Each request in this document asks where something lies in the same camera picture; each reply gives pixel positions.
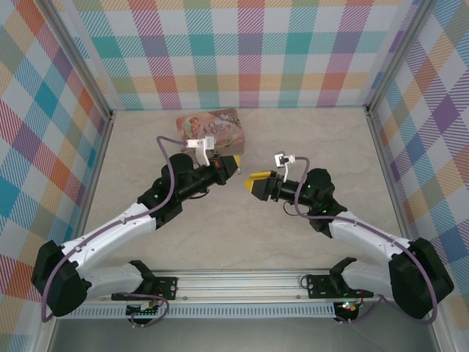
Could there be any pink illustrated tin box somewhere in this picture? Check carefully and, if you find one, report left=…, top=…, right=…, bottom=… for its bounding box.
left=175, top=108, right=245, bottom=157

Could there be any controller board with lit LED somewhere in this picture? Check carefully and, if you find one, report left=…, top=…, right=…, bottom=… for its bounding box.
left=336, top=299, right=362, bottom=317

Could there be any green controller circuit board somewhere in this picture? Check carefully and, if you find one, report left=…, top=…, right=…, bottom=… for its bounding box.
left=125, top=301, right=162, bottom=318

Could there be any grey metal panel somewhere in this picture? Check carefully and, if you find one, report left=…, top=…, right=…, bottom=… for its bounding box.
left=47, top=317, right=440, bottom=352

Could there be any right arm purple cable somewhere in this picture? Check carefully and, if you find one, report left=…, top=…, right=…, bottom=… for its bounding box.
left=294, top=155, right=440, bottom=326

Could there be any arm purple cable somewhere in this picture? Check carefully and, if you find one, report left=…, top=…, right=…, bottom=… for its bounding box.
left=40, top=135, right=190, bottom=329
left=294, top=155, right=440, bottom=326

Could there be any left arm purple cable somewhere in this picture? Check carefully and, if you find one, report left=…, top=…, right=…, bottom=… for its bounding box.
left=40, top=135, right=190, bottom=329

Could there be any aluminium side floor rail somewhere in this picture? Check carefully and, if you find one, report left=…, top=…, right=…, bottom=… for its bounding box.
left=365, top=105, right=417, bottom=243
left=73, top=109, right=115, bottom=254

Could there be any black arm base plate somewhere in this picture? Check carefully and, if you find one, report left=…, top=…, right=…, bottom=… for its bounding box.
left=306, top=274, right=374, bottom=300
left=111, top=276, right=179, bottom=301

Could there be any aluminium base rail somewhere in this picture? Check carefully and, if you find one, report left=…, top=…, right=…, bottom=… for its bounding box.
left=84, top=269, right=395, bottom=306

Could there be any white slotted cable duct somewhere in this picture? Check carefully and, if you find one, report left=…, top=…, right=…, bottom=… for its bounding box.
left=71, top=303, right=337, bottom=319

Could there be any aluminium frame post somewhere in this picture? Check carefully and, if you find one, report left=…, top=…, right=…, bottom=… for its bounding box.
left=366, top=0, right=435, bottom=111
left=45, top=0, right=115, bottom=120

